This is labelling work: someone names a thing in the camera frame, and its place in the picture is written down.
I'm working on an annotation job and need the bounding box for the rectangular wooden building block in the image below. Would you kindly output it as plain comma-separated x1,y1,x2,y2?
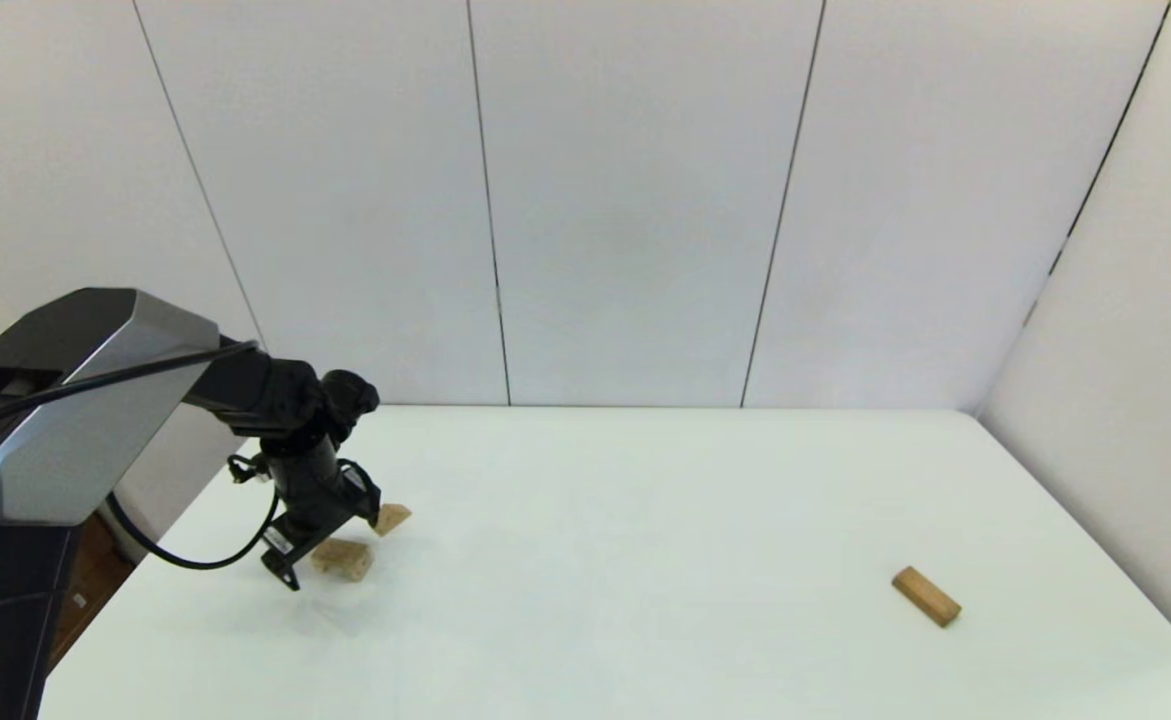
891,565,963,629

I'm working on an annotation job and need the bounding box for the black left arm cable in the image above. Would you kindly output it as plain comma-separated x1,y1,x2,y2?
0,340,281,572

